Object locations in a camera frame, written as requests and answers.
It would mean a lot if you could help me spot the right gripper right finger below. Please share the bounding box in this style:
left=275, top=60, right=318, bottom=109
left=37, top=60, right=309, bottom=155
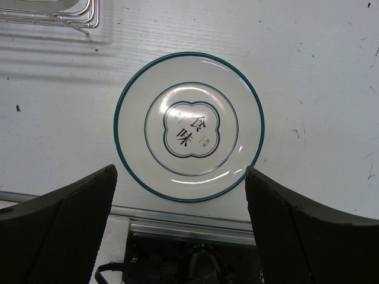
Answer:
left=245, top=166, right=378, bottom=283

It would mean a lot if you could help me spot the aluminium table rail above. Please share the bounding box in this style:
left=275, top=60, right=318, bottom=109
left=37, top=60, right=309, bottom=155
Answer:
left=0, top=191, right=255, bottom=246

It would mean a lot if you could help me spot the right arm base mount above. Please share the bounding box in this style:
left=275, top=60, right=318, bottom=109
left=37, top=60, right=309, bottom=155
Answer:
left=95, top=232, right=265, bottom=283

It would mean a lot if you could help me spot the silver wire dish rack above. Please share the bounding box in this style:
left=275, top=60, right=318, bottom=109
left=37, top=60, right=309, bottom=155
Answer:
left=1, top=0, right=100, bottom=36

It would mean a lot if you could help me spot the white plate teal rim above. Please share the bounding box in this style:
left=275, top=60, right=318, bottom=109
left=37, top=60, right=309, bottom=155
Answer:
left=113, top=51, right=265, bottom=203

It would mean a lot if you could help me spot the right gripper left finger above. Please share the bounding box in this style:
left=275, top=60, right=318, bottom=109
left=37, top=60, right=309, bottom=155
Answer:
left=1, top=164, right=118, bottom=283

